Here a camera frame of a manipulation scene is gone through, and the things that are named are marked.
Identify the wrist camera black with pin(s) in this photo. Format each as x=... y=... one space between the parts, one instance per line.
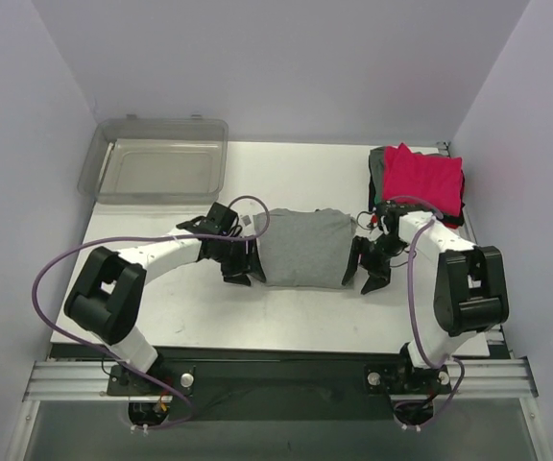
x=391 y=210
x=219 y=220

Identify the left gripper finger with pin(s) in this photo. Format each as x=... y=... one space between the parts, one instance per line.
x=240 y=279
x=256 y=269

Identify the folded magenta t-shirt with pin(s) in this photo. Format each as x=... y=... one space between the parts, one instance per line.
x=437 y=180

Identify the grey t-shirt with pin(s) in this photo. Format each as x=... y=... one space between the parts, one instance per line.
x=304 y=249
x=376 y=169

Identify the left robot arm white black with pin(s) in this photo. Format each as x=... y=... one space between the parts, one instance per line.
x=106 y=297

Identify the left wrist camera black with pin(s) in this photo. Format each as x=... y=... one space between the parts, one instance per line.
x=219 y=220

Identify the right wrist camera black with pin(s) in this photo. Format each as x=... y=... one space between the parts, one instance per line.
x=391 y=210

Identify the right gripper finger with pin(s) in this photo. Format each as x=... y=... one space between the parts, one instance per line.
x=353 y=261
x=376 y=282

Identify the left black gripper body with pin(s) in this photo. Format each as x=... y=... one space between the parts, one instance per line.
x=242 y=259

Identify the folded grey t-shirt in stack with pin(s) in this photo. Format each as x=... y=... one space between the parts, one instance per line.
x=376 y=169

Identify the clear plastic bin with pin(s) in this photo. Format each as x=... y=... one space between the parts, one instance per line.
x=156 y=161

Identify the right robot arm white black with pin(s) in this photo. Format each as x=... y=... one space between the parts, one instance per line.
x=456 y=289

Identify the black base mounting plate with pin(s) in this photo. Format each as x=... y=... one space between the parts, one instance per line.
x=208 y=385

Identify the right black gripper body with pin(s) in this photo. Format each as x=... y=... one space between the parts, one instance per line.
x=370 y=257

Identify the aluminium frame rail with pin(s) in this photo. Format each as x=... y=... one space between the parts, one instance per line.
x=68 y=381

